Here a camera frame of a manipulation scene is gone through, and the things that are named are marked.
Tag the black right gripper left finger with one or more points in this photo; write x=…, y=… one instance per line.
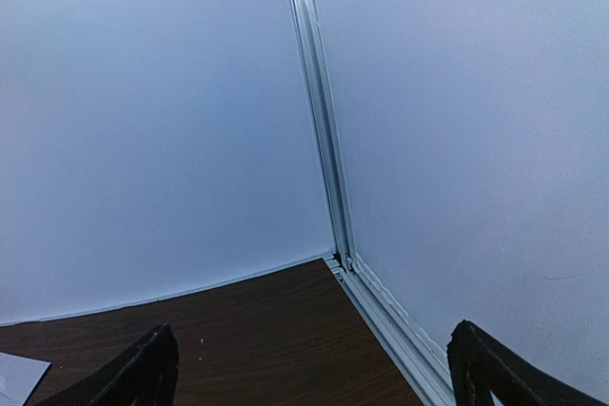
x=146, y=373

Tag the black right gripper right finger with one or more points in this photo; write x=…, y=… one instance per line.
x=484, y=371

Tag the beige ornate letter sheet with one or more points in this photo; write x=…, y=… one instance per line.
x=19, y=377

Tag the aluminium right table rail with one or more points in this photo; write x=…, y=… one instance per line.
x=419, y=359

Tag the aluminium right corner post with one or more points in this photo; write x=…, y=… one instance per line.
x=311, y=48

